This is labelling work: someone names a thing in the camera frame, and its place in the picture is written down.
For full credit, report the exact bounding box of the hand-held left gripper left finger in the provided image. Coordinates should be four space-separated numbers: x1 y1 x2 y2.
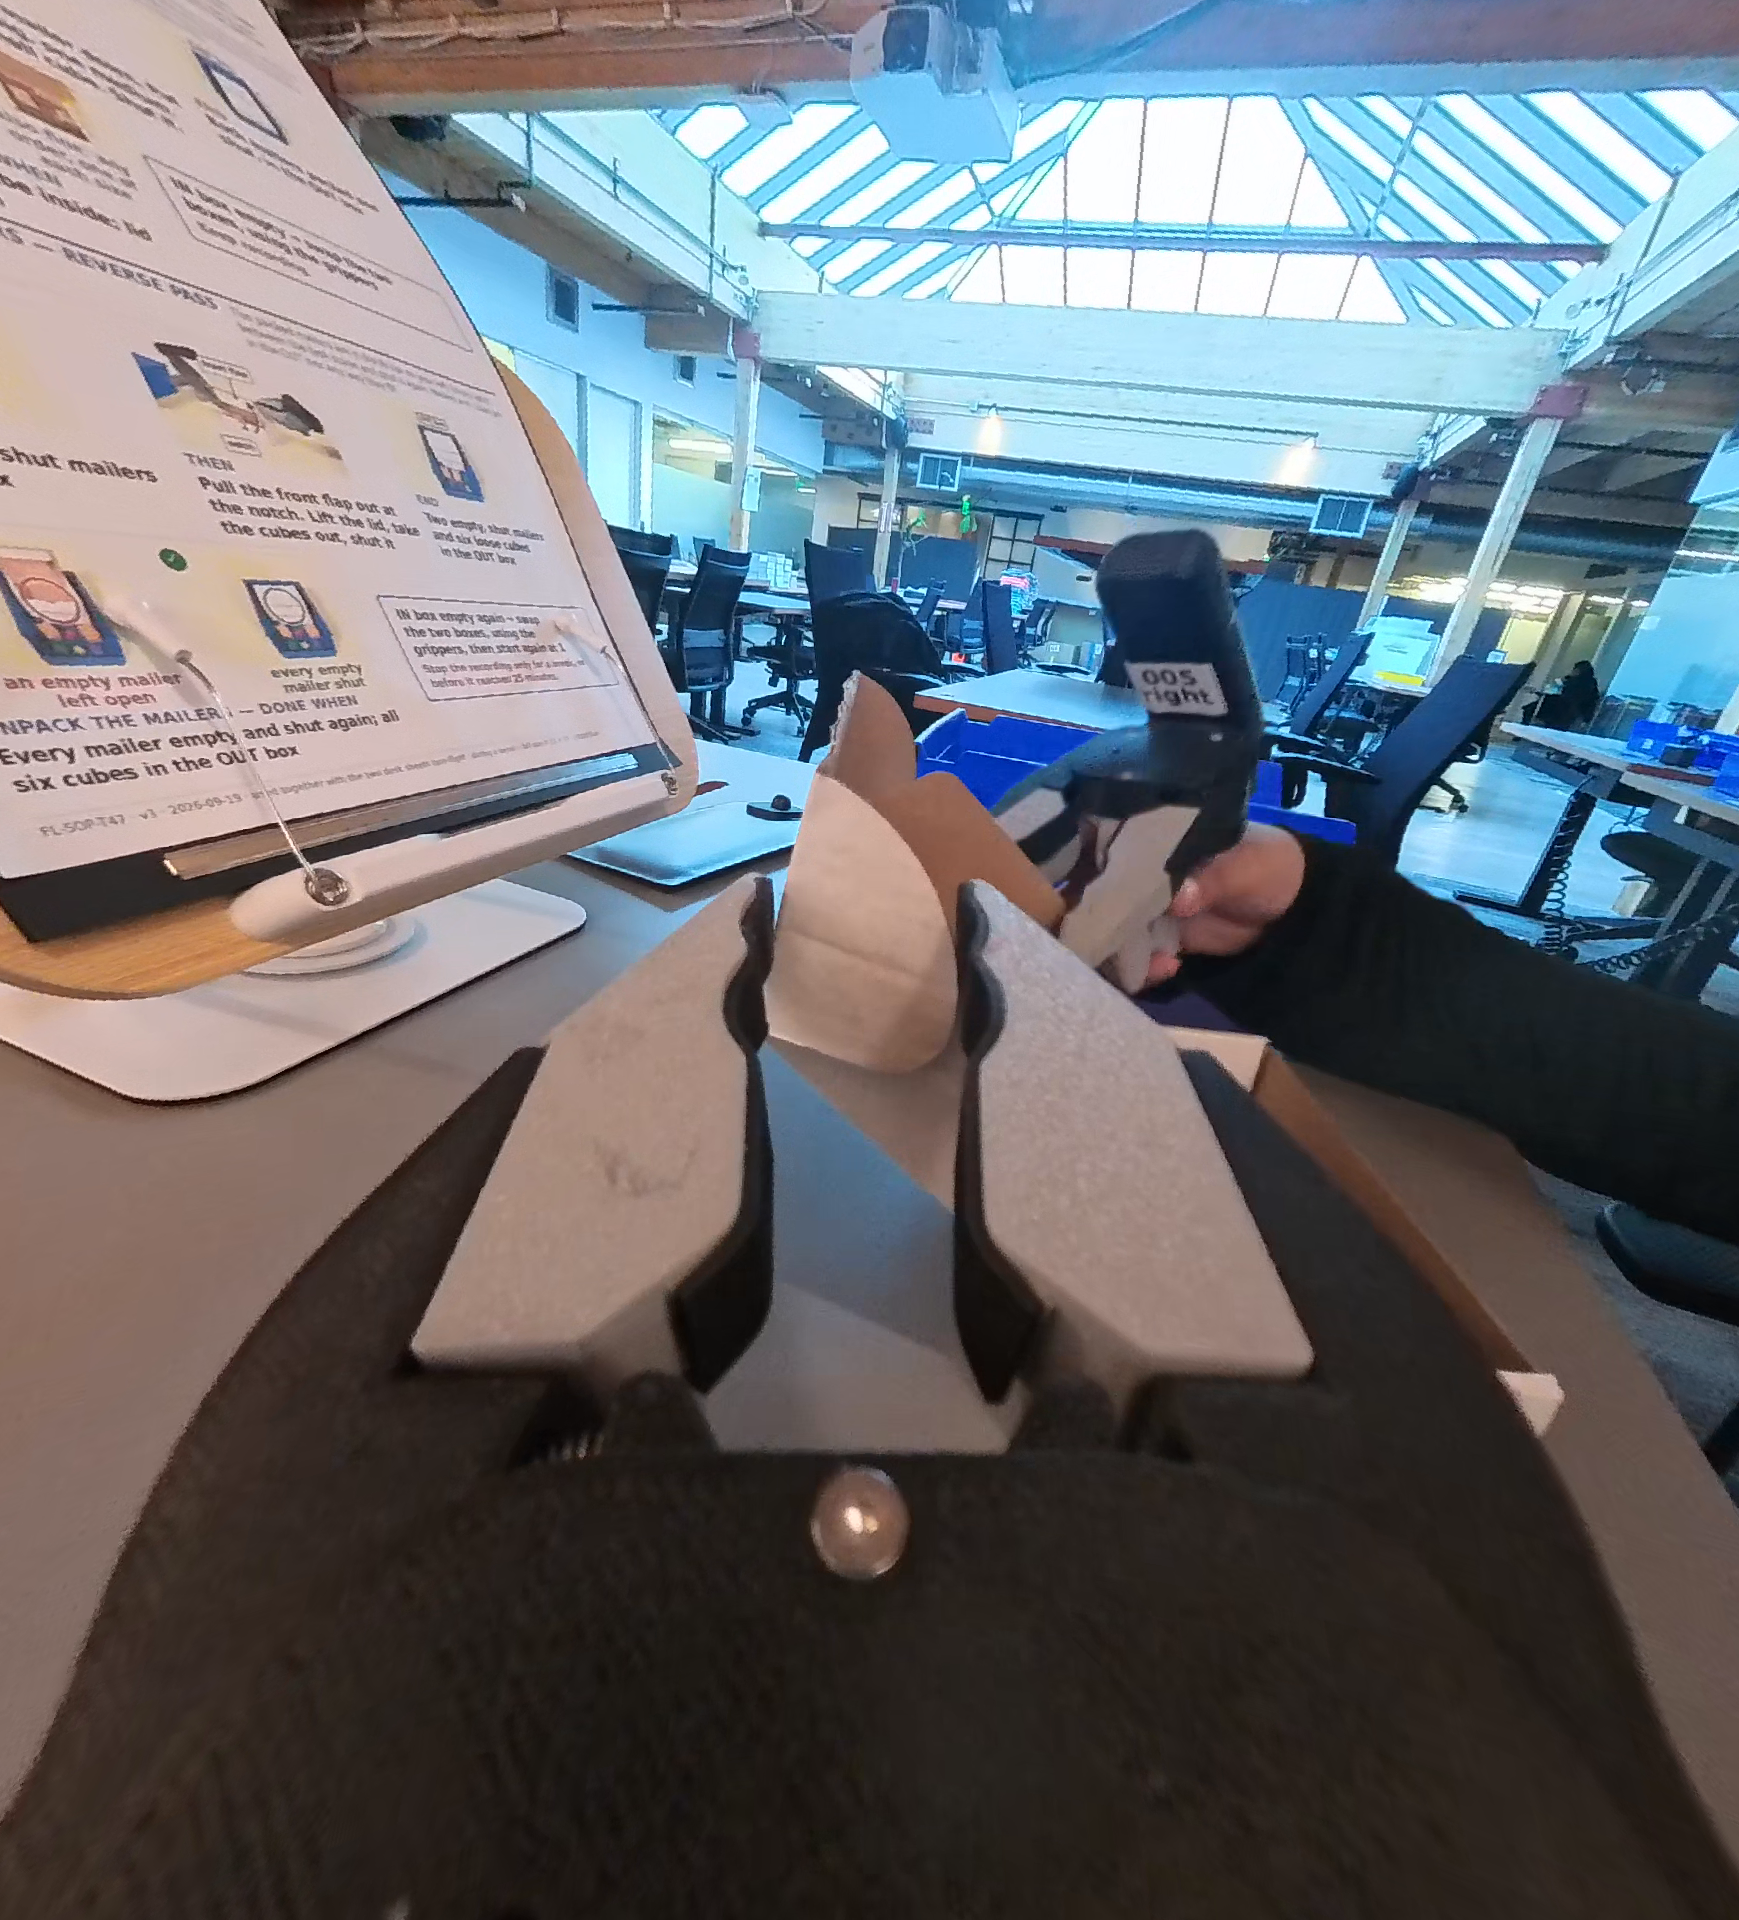
408 876 779 1394

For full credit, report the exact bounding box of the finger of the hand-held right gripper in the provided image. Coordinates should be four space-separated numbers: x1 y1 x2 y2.
1056 803 1204 968
992 792 1076 887

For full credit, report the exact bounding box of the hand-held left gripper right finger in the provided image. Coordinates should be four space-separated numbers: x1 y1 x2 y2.
952 876 1319 1406

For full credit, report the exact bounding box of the blue plastic bin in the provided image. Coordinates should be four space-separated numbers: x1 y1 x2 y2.
911 712 1360 851

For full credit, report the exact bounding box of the white mailer box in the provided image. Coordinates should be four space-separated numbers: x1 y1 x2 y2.
751 670 1564 1449

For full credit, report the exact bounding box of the person's right forearm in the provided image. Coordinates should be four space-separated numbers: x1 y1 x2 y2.
1185 841 1739 1265

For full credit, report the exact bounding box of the person's right hand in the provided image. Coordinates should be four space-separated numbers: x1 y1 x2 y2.
1169 826 1316 962

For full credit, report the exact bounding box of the wooden office desk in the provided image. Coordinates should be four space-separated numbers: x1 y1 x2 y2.
913 663 1156 740

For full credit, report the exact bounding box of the group of black office chairs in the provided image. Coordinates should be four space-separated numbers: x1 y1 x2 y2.
606 521 1537 871

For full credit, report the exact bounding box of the grey laptop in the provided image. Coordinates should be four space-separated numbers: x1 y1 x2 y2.
566 740 822 890

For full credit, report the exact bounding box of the long office desk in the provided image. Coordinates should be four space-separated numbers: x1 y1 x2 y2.
1501 717 1739 999

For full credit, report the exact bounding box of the dark swivel chair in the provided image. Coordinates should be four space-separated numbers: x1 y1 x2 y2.
1594 1199 1739 1486

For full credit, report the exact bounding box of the white ceiling projector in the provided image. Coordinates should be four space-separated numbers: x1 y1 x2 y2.
847 0 1025 170

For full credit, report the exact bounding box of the printed instruction sheet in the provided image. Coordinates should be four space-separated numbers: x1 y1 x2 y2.
0 0 663 884

